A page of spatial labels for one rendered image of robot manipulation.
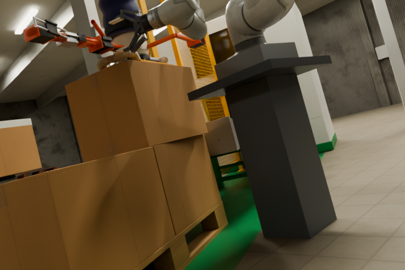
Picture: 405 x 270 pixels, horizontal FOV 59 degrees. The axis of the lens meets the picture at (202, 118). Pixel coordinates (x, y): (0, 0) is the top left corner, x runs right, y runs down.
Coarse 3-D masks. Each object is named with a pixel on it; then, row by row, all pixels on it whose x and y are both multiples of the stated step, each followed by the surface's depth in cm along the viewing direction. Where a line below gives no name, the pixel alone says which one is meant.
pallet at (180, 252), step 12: (216, 204) 201; (204, 216) 184; (216, 216) 197; (204, 228) 199; (216, 228) 197; (180, 240) 157; (192, 240) 186; (204, 240) 180; (156, 252) 139; (168, 252) 148; (180, 252) 154; (192, 252) 167; (144, 264) 130; (156, 264) 151; (168, 264) 148; (180, 264) 152
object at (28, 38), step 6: (42, 24) 138; (24, 30) 137; (42, 30) 137; (30, 36) 136; (36, 36) 135; (42, 36) 136; (48, 36) 139; (54, 36) 141; (36, 42) 141; (42, 42) 142
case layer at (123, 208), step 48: (192, 144) 194; (0, 192) 109; (48, 192) 102; (96, 192) 118; (144, 192) 142; (192, 192) 179; (0, 240) 110; (48, 240) 103; (96, 240) 112; (144, 240) 134
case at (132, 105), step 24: (96, 72) 166; (120, 72) 160; (144, 72) 167; (168, 72) 186; (72, 96) 173; (96, 96) 167; (120, 96) 161; (144, 96) 162; (168, 96) 180; (96, 120) 168; (120, 120) 161; (144, 120) 157; (168, 120) 175; (192, 120) 196; (96, 144) 169; (120, 144) 162; (144, 144) 156
